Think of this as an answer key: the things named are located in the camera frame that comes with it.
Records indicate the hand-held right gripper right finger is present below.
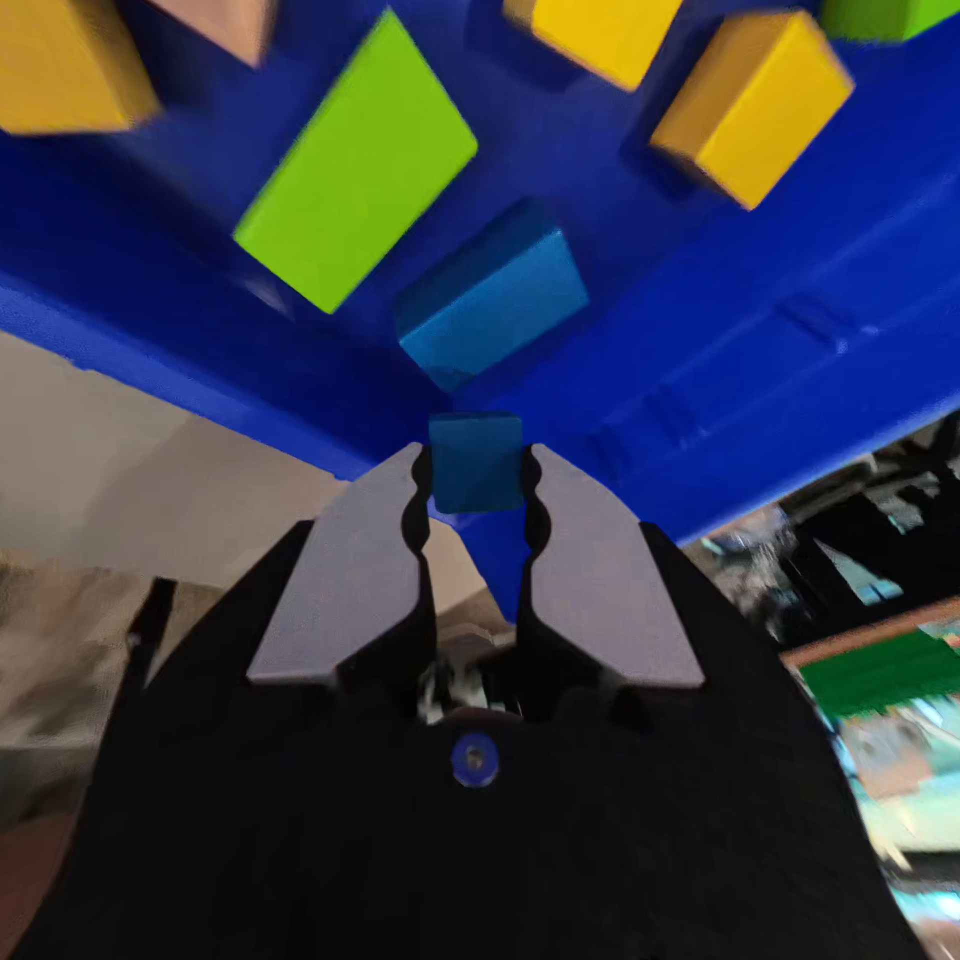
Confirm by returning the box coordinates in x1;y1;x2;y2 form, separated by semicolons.
518;443;706;694

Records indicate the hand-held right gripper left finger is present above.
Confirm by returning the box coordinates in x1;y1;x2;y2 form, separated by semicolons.
248;443;439;694

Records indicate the blue wooden block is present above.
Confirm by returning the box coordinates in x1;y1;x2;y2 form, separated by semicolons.
428;413;528;516

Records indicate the blue plastic bin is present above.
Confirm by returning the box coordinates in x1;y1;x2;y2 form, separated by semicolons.
0;0;960;624

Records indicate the pile of coloured wooden blocks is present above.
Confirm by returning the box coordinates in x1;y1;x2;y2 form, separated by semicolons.
0;0;960;394

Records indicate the grey desk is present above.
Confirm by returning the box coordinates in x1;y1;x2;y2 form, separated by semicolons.
0;330;504;631

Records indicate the green plastic bin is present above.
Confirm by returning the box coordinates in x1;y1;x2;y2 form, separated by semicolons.
803;627;960;721

